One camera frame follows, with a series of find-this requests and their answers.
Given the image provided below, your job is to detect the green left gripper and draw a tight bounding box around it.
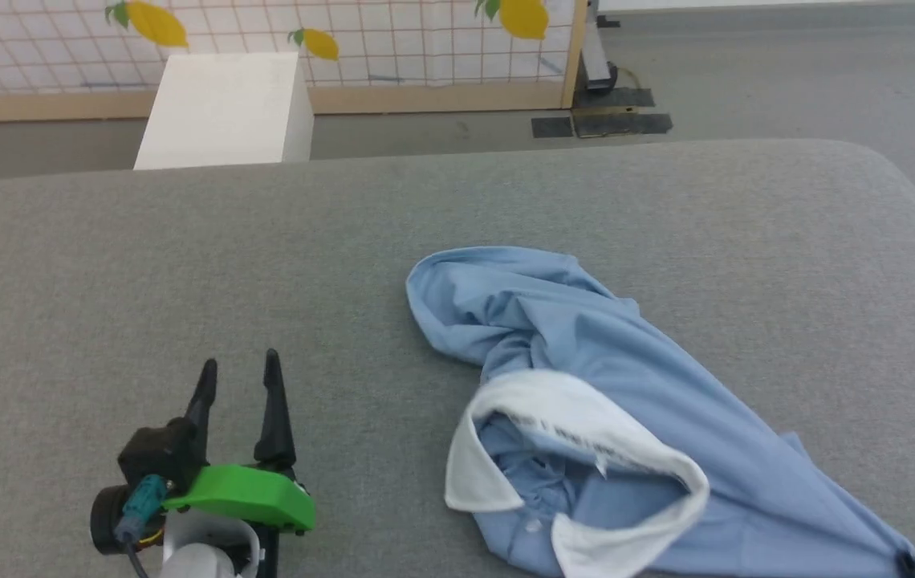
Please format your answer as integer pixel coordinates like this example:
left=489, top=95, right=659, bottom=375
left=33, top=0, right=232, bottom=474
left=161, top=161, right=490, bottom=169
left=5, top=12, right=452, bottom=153
left=161, top=348, right=317, bottom=578

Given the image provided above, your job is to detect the light blue white-collared shirt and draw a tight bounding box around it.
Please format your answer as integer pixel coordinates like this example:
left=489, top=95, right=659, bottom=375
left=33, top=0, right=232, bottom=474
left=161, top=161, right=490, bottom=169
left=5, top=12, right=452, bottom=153
left=405, top=246, right=915, bottom=578

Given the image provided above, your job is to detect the white rectangular box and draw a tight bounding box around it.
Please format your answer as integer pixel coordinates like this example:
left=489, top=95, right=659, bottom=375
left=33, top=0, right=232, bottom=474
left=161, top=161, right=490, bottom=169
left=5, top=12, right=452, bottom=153
left=133, top=51, right=315, bottom=171

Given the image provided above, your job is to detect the lemon print grid fence panel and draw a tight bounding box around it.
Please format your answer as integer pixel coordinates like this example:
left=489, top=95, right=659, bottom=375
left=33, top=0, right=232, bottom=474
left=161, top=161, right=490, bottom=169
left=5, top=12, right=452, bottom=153
left=0, top=0, right=589, bottom=124

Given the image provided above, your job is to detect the large black floor mat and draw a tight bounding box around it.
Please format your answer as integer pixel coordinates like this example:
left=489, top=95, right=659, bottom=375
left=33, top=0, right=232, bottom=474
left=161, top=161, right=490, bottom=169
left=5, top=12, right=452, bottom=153
left=571, top=87, right=674, bottom=138

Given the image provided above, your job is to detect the grey metal stand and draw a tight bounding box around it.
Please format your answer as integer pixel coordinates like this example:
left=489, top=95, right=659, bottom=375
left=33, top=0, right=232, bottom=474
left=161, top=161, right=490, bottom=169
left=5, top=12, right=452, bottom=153
left=582, top=0, right=620, bottom=92

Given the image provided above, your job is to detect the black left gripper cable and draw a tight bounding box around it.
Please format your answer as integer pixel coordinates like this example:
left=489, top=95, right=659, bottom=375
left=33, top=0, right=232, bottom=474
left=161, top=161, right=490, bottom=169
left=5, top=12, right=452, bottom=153
left=114, top=475, right=169, bottom=578

